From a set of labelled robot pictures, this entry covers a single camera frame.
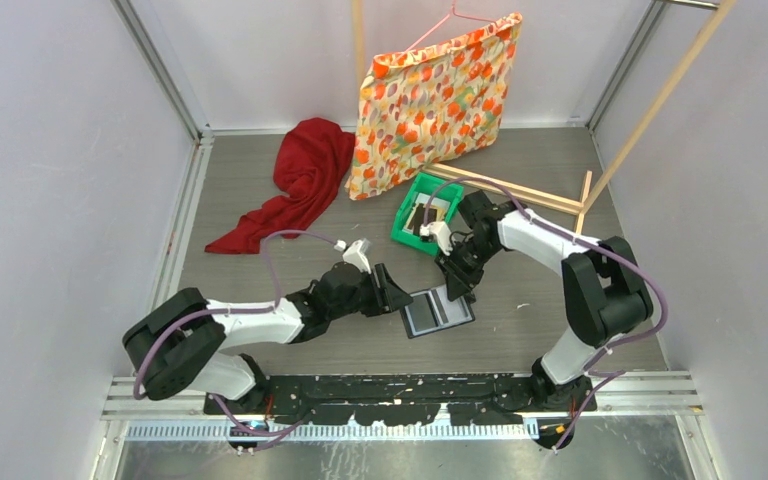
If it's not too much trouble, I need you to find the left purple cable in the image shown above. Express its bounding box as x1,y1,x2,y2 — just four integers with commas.
133,229,347,453

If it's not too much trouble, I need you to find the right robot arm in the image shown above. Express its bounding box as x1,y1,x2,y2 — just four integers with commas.
420,191,654,411

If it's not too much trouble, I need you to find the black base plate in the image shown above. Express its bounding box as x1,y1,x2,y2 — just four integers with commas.
226,373,595,426

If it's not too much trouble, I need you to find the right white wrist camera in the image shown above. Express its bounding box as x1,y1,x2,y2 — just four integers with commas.
419,221,453,256

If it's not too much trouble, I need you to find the pink wire hanger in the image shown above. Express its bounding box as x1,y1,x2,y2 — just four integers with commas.
403,1,497,52

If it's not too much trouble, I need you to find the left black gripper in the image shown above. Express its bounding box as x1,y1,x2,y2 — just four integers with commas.
328,263,412,322

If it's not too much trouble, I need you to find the green plastic bin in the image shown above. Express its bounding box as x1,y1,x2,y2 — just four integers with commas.
390,173,464,256

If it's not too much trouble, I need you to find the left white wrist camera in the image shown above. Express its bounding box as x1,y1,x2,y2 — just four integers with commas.
333,238,372,273

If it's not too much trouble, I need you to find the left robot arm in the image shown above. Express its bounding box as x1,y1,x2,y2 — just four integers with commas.
122,262,413,414

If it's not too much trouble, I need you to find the purple cable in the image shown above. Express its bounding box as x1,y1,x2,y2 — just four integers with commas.
422,176,670,453
133,229,347,453

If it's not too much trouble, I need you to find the floral orange gift bag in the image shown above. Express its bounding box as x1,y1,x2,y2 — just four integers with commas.
345,12,523,200

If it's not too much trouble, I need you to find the wooden rack frame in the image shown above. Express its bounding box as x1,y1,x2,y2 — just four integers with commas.
350,0,738,236

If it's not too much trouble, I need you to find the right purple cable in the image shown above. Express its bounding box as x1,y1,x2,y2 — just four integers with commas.
422,176,670,453

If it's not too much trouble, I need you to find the black card holder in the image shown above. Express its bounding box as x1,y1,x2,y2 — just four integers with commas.
400,285,476,339

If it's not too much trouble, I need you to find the red cloth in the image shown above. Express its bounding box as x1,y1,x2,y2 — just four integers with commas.
204,118,355,255

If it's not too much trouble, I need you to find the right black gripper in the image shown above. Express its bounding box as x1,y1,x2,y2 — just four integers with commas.
435,236,500,302

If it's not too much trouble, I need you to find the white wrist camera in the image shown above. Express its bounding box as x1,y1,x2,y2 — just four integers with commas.
419,221,453,256
333,238,372,273

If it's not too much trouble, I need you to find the black credit card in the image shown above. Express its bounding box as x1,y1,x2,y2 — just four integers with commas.
403,203,426,237

